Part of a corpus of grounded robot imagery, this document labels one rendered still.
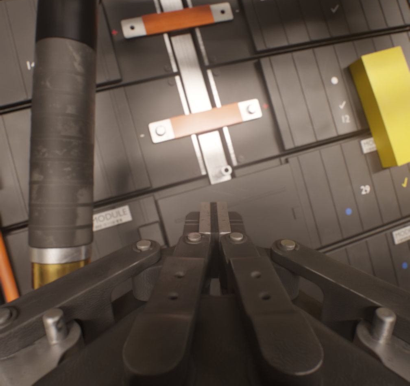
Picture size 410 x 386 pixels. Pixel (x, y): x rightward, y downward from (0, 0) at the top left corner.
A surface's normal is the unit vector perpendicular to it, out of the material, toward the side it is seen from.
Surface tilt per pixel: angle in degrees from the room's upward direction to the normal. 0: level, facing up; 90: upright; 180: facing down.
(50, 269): 4
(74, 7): 26
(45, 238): 11
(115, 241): 0
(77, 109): 41
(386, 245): 0
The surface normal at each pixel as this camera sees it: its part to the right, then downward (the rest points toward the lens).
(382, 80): 0.16, -0.04
